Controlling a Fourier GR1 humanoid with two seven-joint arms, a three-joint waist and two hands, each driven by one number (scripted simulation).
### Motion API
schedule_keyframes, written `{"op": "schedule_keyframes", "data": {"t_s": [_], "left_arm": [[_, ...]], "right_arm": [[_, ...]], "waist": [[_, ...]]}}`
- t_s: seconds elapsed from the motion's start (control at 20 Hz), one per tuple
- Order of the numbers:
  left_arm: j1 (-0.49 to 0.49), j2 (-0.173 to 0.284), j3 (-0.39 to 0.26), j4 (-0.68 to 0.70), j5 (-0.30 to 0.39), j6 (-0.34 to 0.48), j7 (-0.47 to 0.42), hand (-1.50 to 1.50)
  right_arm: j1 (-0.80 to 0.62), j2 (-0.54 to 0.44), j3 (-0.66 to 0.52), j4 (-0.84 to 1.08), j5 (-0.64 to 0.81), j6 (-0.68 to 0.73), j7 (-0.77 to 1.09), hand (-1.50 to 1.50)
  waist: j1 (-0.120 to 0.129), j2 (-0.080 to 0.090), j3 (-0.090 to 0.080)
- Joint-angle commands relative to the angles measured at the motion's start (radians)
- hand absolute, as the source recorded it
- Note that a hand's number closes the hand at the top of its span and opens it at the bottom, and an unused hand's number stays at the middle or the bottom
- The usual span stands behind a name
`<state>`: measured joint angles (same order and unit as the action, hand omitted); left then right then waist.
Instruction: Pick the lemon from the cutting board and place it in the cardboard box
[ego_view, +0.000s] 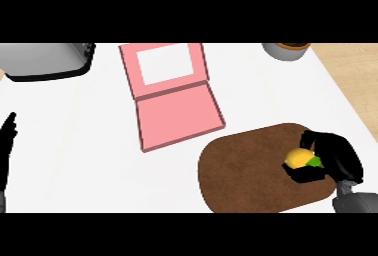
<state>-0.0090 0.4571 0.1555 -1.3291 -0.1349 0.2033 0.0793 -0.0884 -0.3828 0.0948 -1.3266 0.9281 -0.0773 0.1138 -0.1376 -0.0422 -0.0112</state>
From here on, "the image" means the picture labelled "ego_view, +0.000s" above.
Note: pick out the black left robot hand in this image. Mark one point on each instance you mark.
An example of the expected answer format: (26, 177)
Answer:
(6, 146)

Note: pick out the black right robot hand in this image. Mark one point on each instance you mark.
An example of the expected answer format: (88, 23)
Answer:
(339, 156)

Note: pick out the yellow lemon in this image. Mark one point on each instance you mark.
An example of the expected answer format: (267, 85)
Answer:
(298, 157)

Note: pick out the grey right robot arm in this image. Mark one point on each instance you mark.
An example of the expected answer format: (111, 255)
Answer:
(354, 201)

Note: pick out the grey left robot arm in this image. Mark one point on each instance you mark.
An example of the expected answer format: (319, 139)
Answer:
(1, 203)

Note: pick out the brown wooden cutting board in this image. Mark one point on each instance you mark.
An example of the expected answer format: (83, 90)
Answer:
(251, 170)

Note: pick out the pink open cardboard box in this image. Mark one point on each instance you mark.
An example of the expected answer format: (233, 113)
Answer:
(171, 93)

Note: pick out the silver and black appliance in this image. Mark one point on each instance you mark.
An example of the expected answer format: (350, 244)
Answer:
(44, 60)

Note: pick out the grey plant pot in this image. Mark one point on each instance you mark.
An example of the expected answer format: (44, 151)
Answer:
(285, 50)

